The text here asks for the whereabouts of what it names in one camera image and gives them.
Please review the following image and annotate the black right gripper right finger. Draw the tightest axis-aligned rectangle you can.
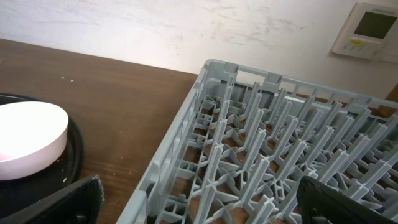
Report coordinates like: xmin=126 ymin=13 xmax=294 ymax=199
xmin=296 ymin=176 xmax=395 ymax=224

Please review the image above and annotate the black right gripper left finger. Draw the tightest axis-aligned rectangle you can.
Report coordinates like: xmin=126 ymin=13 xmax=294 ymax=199
xmin=1 ymin=175 xmax=104 ymax=224

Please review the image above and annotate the pink bowl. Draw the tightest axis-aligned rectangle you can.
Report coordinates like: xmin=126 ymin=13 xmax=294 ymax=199
xmin=1 ymin=101 xmax=69 ymax=180

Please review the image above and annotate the grey dishwasher rack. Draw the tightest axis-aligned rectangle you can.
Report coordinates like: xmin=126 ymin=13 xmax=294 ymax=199
xmin=118 ymin=60 xmax=397 ymax=223

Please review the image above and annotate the round black tray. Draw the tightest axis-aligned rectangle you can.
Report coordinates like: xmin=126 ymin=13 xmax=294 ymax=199
xmin=1 ymin=93 xmax=83 ymax=218

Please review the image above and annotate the white wall control panel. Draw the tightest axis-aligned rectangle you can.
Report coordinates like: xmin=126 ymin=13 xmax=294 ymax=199
xmin=331 ymin=2 xmax=397 ymax=63

